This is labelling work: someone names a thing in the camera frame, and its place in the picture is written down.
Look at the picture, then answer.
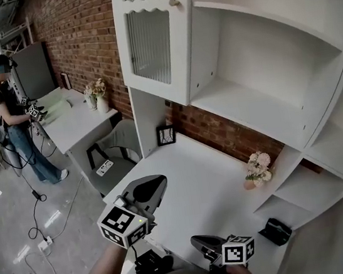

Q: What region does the grey chair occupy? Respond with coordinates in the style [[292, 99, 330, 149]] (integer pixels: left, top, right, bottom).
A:
[[81, 117, 148, 199]]

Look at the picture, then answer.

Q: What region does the cream flower bouquet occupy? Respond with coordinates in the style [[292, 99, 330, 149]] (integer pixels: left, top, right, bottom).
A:
[[83, 77, 108, 99]]

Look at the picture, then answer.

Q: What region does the white metal rack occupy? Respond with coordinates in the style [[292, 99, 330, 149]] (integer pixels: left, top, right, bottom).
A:
[[0, 16, 37, 63]]

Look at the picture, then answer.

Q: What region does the white power strip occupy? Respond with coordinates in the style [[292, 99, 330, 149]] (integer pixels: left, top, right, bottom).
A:
[[36, 235, 55, 254]]

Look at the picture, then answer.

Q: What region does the pale pink flower bouquet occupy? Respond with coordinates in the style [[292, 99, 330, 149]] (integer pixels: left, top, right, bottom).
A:
[[242, 150, 276, 189]]

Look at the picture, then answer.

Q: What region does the pale cardboard box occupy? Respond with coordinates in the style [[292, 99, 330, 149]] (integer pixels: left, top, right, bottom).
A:
[[35, 86, 75, 125]]

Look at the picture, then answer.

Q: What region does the pink vase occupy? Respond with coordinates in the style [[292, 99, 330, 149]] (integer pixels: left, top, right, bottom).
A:
[[243, 177, 259, 192]]

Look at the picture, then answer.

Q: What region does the white shelf hutch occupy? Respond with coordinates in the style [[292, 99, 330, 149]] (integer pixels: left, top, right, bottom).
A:
[[110, 0, 343, 252]]

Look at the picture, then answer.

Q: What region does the white cabinet door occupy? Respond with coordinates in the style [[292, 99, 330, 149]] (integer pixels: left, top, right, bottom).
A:
[[110, 0, 210, 115]]

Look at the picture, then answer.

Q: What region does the small black box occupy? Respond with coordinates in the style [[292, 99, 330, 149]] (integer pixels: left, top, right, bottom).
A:
[[256, 215, 295, 250]]

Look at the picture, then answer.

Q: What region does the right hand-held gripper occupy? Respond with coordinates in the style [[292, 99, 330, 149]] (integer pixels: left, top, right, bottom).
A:
[[190, 228, 260, 274]]

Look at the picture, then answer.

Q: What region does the black waist-mounted device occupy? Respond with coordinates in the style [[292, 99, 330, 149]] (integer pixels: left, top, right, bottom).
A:
[[132, 245, 176, 274]]

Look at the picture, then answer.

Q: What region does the white desk with drawers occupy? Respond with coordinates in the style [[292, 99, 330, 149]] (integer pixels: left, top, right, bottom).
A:
[[95, 117, 305, 274]]

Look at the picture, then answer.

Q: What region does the black floor cable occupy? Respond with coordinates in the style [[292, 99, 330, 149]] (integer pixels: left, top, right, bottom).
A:
[[19, 169, 55, 245]]

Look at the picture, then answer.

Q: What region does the white remote control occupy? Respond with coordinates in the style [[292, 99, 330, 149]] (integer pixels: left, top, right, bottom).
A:
[[94, 159, 116, 178]]

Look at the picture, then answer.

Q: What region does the black picture frame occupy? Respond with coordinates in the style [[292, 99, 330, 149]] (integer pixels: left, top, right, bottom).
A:
[[155, 124, 178, 148]]

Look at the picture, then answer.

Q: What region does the grey partition board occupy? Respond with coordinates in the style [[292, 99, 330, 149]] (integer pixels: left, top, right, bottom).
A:
[[8, 39, 59, 103]]

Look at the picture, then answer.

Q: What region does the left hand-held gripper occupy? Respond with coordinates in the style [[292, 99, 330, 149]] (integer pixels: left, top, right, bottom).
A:
[[92, 173, 177, 254]]

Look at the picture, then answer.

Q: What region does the brown book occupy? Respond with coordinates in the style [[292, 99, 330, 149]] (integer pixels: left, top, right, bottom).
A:
[[59, 70, 73, 92]]

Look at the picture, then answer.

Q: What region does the white vase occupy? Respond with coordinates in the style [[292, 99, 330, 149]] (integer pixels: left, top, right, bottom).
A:
[[95, 93, 111, 115]]

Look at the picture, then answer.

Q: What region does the person's left forearm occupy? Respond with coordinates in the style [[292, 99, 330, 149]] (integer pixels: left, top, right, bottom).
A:
[[78, 238, 139, 274]]

